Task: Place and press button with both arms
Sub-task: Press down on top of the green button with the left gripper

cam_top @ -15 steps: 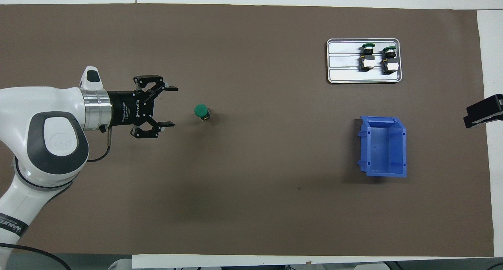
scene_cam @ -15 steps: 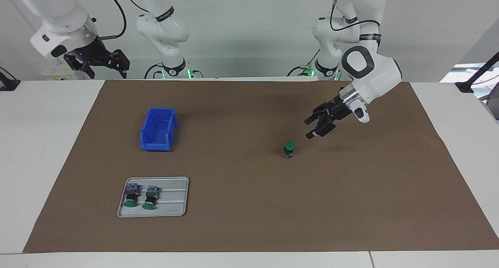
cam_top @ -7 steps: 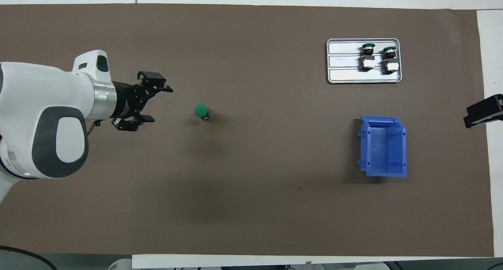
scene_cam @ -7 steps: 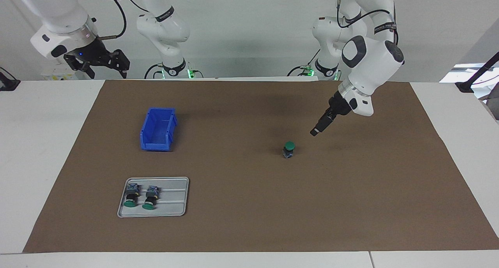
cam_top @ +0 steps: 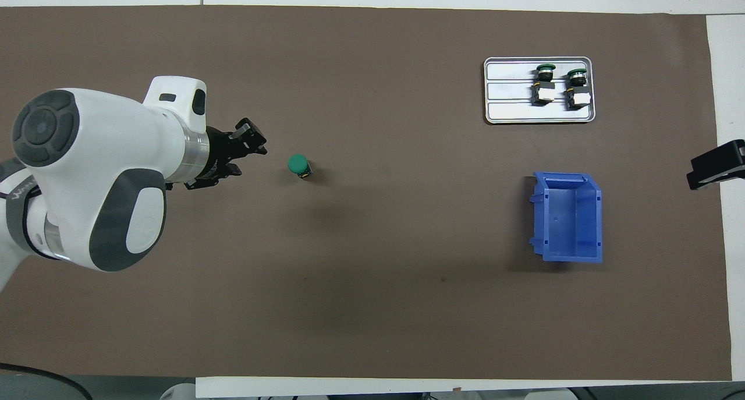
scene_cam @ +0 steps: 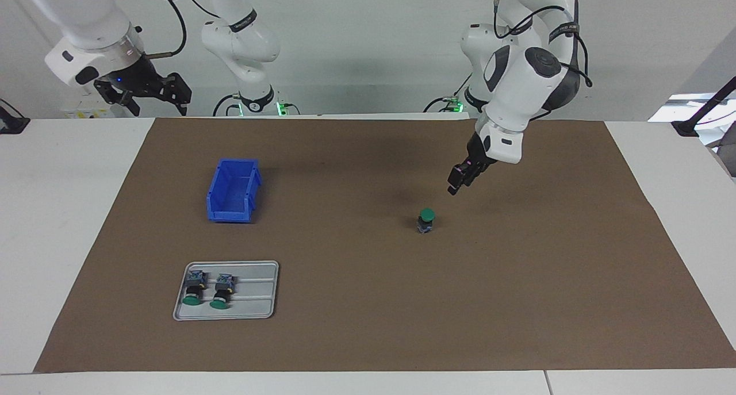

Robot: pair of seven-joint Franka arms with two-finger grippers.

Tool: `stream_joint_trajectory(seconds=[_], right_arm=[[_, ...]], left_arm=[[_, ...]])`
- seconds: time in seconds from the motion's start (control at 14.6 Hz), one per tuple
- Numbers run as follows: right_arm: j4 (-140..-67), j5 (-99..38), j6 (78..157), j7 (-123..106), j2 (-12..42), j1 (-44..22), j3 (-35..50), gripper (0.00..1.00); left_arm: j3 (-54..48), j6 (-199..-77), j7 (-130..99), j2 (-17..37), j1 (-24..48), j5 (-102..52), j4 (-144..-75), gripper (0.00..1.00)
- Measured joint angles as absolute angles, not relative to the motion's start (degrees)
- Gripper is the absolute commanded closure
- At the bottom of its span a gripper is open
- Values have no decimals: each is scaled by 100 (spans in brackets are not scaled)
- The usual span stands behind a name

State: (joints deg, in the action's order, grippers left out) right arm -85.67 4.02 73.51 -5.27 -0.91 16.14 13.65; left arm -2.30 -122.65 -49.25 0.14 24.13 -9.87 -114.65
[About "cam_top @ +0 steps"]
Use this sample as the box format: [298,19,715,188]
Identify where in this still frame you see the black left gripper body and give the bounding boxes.
[204,126,243,183]

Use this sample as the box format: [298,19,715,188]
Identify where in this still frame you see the green push button switch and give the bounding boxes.
[288,154,315,180]
[531,63,556,107]
[566,68,593,111]

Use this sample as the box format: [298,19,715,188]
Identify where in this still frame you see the blue plastic bin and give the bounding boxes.
[528,172,604,264]

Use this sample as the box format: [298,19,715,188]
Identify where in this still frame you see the brown table mat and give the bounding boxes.
[0,5,732,381]

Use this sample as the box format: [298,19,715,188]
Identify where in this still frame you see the silver metal tray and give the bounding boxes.
[484,56,596,125]

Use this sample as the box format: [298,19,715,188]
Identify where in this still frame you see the black velcro cable strap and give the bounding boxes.
[0,176,42,206]

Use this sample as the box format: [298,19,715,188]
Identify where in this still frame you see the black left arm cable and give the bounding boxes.
[0,362,94,400]

